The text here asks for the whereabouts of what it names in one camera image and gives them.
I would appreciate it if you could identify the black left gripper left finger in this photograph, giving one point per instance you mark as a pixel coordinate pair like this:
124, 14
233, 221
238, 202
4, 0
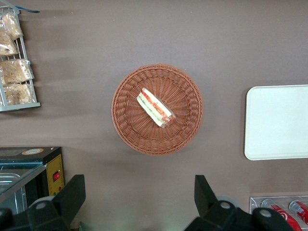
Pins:
65, 204

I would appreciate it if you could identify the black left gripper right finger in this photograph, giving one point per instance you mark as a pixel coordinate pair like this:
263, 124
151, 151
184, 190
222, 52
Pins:
209, 209

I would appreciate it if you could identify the cream plastic tray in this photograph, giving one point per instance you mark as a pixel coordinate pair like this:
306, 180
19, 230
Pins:
276, 122

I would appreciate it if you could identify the clear acrylic bottle rack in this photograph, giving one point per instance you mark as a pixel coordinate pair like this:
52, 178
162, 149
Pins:
255, 204

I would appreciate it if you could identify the red cola bottle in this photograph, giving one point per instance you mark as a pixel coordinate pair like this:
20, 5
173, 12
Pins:
300, 210
286, 217

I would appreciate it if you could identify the round brown wicker basket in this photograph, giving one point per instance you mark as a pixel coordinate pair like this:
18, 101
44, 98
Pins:
134, 134

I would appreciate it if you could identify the triangular wrapped sandwich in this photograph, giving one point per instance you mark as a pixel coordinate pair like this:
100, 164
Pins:
154, 108

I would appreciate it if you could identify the clear bag of crackers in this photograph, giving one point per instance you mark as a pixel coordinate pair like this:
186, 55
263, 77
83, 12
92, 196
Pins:
18, 93
15, 71
10, 25
7, 45

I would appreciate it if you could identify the blue flat strip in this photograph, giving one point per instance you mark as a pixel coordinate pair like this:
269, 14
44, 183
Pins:
30, 10

